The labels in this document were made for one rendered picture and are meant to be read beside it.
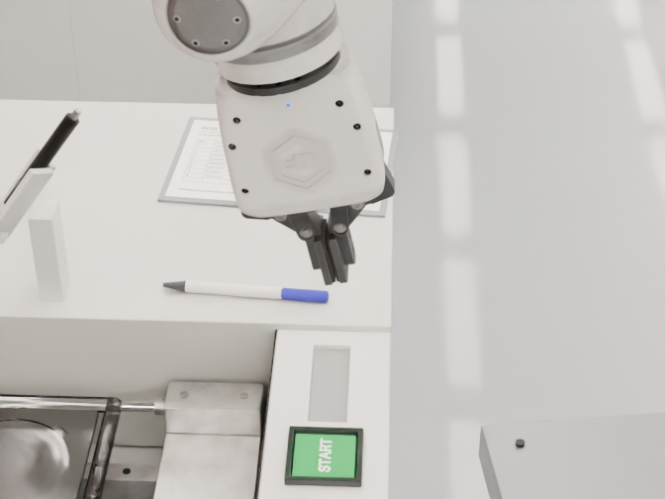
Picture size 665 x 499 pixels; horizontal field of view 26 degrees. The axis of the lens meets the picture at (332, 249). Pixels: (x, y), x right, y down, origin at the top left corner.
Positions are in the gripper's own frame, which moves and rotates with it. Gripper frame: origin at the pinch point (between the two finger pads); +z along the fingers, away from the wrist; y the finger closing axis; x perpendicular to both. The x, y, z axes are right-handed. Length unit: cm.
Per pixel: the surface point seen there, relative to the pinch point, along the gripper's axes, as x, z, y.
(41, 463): -0.2, 16.3, -27.1
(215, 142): 37.2, 11.7, -15.6
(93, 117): 42, 9, -28
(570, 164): 185, 118, 20
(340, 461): -5.6, 14.9, -2.3
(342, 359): 6.7, 15.7, -2.7
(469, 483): 88, 113, -5
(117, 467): 4.5, 22.1, -23.3
